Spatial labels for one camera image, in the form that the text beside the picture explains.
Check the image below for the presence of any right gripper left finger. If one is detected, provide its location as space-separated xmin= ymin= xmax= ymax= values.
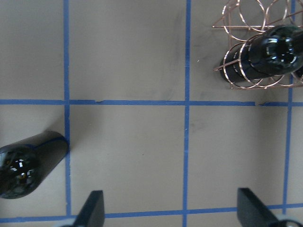
xmin=72 ymin=190 xmax=105 ymax=227

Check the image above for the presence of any copper wire wine rack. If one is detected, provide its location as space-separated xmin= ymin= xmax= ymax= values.
xmin=213 ymin=0 xmax=303 ymax=90

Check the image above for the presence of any dark wine bottle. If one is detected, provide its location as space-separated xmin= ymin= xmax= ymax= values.
xmin=0 ymin=131 xmax=69 ymax=199

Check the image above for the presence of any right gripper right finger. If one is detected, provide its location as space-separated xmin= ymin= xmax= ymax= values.
xmin=237 ymin=188 xmax=282 ymax=227

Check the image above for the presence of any dark bottle in rack front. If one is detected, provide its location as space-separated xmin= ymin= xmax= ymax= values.
xmin=220 ymin=25 xmax=303 ymax=83

